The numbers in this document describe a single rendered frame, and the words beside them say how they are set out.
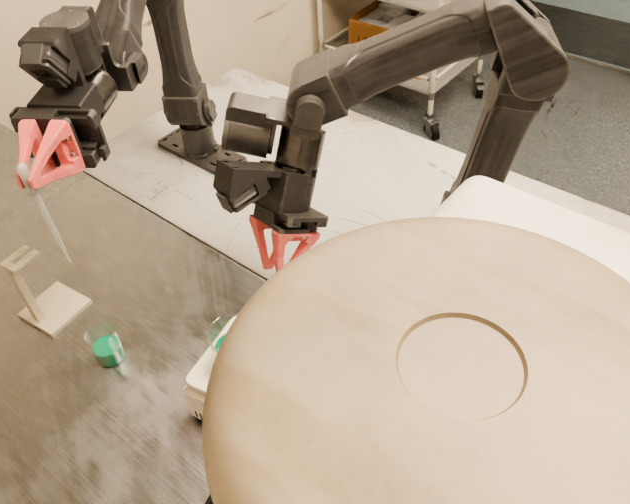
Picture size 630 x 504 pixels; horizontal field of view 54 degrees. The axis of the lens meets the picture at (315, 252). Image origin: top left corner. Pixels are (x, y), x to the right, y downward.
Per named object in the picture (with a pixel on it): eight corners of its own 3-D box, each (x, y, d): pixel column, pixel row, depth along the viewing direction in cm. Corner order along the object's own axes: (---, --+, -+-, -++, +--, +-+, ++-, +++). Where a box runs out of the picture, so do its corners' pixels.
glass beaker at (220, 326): (255, 345, 79) (247, 304, 73) (265, 379, 75) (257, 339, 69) (209, 358, 77) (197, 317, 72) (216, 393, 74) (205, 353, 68)
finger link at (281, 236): (269, 287, 79) (283, 219, 76) (242, 266, 85) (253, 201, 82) (311, 284, 84) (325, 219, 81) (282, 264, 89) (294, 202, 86)
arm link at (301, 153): (263, 170, 77) (273, 115, 75) (265, 162, 82) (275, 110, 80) (317, 181, 77) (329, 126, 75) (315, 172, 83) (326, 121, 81)
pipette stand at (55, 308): (58, 284, 100) (28, 225, 91) (92, 302, 97) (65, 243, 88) (18, 317, 95) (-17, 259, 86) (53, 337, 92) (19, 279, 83)
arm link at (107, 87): (89, 81, 73) (110, 53, 77) (44, 80, 73) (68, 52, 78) (106, 130, 78) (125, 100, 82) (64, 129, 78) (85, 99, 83)
